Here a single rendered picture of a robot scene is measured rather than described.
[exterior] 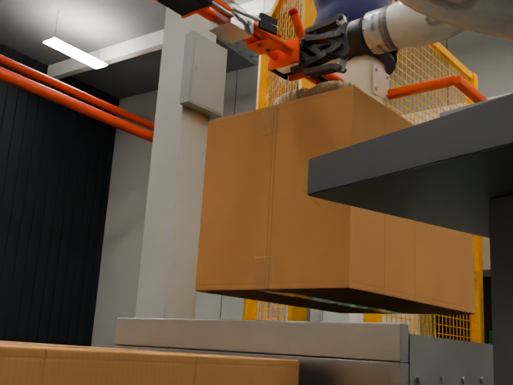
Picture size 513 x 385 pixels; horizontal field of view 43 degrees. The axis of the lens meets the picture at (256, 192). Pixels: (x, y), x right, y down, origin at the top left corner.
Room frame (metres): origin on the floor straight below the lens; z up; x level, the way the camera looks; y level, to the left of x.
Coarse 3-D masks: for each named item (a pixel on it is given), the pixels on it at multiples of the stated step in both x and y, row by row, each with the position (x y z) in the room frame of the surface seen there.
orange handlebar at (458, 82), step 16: (208, 16) 1.17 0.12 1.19; (256, 32) 1.22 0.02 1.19; (256, 48) 1.29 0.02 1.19; (272, 48) 1.28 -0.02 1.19; (288, 48) 1.30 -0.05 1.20; (320, 80) 1.46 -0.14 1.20; (432, 80) 1.45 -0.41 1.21; (448, 80) 1.42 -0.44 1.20; (464, 80) 1.43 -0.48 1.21; (400, 96) 1.52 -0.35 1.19; (480, 96) 1.51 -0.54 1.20
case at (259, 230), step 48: (336, 96) 1.22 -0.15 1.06; (240, 144) 1.38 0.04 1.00; (288, 144) 1.29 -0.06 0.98; (336, 144) 1.22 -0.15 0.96; (240, 192) 1.37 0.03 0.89; (288, 192) 1.29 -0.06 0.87; (240, 240) 1.37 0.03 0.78; (288, 240) 1.29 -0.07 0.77; (336, 240) 1.21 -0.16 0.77; (384, 240) 1.29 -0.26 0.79; (432, 240) 1.46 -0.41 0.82; (240, 288) 1.36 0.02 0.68; (288, 288) 1.28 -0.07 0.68; (336, 288) 1.21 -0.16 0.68; (384, 288) 1.29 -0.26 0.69; (432, 288) 1.46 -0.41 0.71
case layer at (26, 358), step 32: (0, 352) 0.69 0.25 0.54; (32, 352) 0.72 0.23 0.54; (64, 352) 0.75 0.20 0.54; (96, 352) 0.78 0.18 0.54; (128, 352) 0.82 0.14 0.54; (160, 352) 0.99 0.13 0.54; (0, 384) 0.69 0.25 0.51; (32, 384) 0.72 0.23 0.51; (64, 384) 0.75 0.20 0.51; (96, 384) 0.78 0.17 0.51; (128, 384) 0.82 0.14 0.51; (160, 384) 0.86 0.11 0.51; (192, 384) 0.90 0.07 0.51; (224, 384) 0.95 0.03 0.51; (256, 384) 1.01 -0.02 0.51; (288, 384) 1.07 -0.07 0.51
